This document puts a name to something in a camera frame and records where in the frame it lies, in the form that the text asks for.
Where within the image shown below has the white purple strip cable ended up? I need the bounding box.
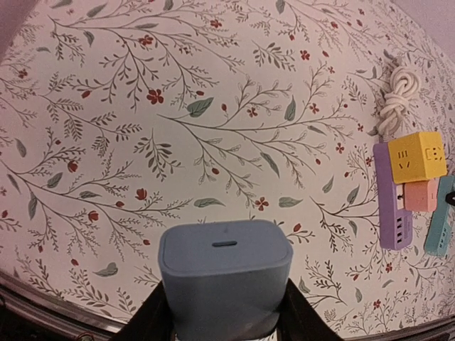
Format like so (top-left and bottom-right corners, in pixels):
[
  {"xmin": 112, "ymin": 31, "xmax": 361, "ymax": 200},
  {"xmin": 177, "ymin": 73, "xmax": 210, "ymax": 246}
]
[{"xmin": 375, "ymin": 65, "xmax": 422, "ymax": 141}]

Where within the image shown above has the blue plug adapter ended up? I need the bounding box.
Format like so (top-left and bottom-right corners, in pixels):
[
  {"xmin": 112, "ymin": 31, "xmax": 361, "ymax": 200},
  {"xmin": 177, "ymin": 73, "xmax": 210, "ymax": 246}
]
[{"xmin": 158, "ymin": 220, "xmax": 293, "ymax": 340}]

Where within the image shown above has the yellow cube socket adapter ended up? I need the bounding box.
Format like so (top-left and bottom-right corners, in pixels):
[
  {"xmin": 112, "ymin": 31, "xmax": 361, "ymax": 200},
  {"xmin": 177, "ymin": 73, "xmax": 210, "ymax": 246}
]
[{"xmin": 387, "ymin": 131, "xmax": 447, "ymax": 184}]

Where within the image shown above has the floral patterned table mat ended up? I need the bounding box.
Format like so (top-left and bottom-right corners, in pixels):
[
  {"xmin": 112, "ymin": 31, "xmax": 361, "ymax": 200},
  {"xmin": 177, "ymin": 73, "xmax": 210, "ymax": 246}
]
[{"xmin": 1, "ymin": 1, "xmax": 454, "ymax": 337}]

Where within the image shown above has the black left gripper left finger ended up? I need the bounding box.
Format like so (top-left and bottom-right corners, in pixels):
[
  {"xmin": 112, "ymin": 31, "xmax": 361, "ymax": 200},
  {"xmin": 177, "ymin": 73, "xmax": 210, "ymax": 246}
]
[{"xmin": 112, "ymin": 282, "xmax": 174, "ymax": 341}]

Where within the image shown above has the purple power strip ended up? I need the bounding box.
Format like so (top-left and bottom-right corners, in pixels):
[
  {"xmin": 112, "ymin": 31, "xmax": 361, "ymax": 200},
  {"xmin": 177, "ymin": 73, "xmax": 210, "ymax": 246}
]
[{"xmin": 373, "ymin": 143, "xmax": 413, "ymax": 251}]

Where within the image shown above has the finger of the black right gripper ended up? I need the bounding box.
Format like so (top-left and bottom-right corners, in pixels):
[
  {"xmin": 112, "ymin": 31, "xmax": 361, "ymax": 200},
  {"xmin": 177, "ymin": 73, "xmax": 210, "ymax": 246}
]
[{"xmin": 446, "ymin": 191, "xmax": 455, "ymax": 205}]

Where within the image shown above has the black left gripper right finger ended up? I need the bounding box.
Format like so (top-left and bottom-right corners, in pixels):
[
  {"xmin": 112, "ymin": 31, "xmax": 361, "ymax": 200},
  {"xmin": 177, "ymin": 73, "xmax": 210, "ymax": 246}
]
[{"xmin": 279, "ymin": 279, "xmax": 342, "ymax": 341}]

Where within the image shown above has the pink plug adapter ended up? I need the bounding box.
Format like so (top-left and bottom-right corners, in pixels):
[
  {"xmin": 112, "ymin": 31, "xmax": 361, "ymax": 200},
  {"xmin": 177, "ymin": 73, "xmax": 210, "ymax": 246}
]
[{"xmin": 404, "ymin": 179, "xmax": 439, "ymax": 212}]

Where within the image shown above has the teal power strip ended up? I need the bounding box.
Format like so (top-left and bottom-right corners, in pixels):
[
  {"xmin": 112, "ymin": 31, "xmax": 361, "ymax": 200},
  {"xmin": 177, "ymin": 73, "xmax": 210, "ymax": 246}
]
[{"xmin": 424, "ymin": 175, "xmax": 454, "ymax": 257}]

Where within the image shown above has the aluminium front rail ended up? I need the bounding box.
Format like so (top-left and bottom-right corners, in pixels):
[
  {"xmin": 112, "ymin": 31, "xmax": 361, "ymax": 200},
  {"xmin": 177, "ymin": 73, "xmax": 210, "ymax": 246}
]
[{"xmin": 1, "ymin": 272, "xmax": 124, "ymax": 340}]

